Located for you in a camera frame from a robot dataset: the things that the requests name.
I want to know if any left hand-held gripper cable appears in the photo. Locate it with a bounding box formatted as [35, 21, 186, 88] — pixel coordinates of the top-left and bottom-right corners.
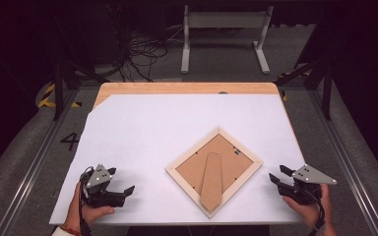
[78, 166, 95, 236]

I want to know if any hand-held gripper cable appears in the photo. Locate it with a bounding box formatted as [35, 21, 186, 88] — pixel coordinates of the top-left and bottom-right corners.
[308, 188, 328, 236]
[78, 166, 95, 236]

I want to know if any aluminium floor rail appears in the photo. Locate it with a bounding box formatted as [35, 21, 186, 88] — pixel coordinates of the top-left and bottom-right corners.
[0, 88, 80, 236]
[308, 88, 378, 236]

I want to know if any white metal desk frame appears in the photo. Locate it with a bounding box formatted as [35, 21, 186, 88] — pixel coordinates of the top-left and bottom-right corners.
[180, 4, 275, 75]

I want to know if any yellow black hazard tape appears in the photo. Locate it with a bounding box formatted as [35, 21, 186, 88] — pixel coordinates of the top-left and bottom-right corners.
[38, 83, 83, 109]

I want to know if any wooden picture frame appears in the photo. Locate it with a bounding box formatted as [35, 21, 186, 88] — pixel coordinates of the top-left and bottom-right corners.
[165, 126, 264, 219]

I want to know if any person's right hand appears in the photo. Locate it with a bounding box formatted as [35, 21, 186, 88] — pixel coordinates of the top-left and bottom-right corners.
[283, 184, 332, 230]

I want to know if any right hand-held gripper cable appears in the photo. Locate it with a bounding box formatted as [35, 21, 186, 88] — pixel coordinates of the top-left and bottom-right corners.
[308, 188, 328, 236]

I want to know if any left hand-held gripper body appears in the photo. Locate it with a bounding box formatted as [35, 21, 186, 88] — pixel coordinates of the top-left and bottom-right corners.
[80, 163, 127, 209]

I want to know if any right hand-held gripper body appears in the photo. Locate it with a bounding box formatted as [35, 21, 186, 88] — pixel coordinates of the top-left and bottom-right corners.
[277, 164, 338, 207]

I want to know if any white paper sheet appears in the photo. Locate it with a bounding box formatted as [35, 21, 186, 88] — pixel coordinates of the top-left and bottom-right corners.
[49, 93, 309, 226]

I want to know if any person's left hand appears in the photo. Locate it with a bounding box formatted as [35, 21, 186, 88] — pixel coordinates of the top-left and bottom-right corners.
[66, 182, 116, 232]

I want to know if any tangle of black cables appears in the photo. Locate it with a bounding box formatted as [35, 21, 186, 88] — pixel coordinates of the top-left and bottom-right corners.
[116, 30, 169, 83]

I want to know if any black metal stand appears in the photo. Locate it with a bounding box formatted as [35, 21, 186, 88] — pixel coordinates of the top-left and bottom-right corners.
[47, 6, 111, 122]
[274, 58, 335, 122]

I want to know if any red bracelet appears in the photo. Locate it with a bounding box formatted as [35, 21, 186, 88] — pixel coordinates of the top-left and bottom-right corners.
[60, 224, 82, 236]

